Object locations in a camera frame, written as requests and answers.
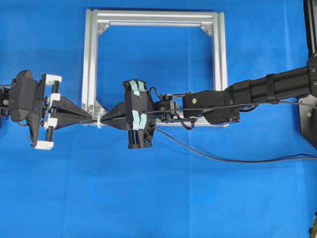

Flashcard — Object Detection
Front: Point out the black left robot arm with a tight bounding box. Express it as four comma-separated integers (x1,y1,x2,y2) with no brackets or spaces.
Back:
0,70,94,150

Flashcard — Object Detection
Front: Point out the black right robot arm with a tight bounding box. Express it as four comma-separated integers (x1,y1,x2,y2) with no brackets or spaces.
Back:
99,63,317,149

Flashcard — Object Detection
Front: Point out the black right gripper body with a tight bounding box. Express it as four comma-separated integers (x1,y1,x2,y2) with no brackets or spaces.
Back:
123,79,156,149

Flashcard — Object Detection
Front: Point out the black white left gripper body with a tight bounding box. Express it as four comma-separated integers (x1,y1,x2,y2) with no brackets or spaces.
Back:
8,70,62,151

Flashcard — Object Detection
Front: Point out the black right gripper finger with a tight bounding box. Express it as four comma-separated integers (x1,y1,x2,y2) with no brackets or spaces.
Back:
101,118,130,130
102,102,126,120

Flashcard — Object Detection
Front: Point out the white zip tie loop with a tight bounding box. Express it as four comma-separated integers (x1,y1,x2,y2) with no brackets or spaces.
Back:
97,110,104,129

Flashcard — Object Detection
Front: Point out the aluminium extrusion frame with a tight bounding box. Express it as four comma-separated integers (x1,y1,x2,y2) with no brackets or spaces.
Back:
81,9,228,126

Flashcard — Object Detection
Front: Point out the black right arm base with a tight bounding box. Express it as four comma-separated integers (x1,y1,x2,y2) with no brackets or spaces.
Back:
299,0,317,148

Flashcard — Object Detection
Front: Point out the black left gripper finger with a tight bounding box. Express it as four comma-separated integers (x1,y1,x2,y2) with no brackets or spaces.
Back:
51,116,92,129
51,95,91,119

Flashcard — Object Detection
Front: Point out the blue cloth mat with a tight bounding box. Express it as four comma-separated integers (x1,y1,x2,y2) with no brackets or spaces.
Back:
0,0,317,238

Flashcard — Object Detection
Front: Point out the black USB cable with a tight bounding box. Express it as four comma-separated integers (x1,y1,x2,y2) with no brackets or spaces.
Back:
80,119,317,163

